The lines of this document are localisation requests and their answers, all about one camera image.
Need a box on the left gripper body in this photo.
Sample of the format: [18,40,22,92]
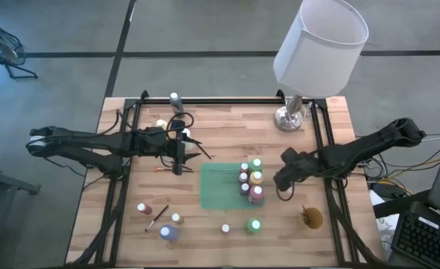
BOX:
[129,121,186,176]

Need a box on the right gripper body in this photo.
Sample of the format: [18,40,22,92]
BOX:
[273,147,310,191]

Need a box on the large red paint bottle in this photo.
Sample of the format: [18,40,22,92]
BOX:
[247,185,265,205]

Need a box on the amber plastic cup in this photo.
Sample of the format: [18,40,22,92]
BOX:
[301,204,324,231]

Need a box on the large white paint bottle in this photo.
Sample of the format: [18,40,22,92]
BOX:
[180,127,194,151]

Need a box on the large grey paint bottle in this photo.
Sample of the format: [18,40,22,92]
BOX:
[169,91,185,115]

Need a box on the large blue paint bottle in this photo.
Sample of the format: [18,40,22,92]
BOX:
[158,223,179,242]

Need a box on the teal translucent plastic bin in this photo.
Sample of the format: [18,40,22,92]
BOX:
[199,161,266,211]

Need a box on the silver-ferruled paintbrush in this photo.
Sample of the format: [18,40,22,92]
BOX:
[143,204,170,233]

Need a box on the white-shaded table lamp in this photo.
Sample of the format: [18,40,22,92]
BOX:
[273,0,370,132]

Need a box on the white printed paper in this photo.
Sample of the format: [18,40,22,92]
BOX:
[368,190,400,247]

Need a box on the black keyboard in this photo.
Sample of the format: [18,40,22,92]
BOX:
[390,211,440,269]

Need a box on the grey metal side table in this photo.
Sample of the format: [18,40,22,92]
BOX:
[0,164,41,269]

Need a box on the black floor fan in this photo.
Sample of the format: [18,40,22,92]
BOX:
[0,14,40,80]

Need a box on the black aluminium table frame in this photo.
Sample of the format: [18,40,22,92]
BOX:
[65,89,387,269]

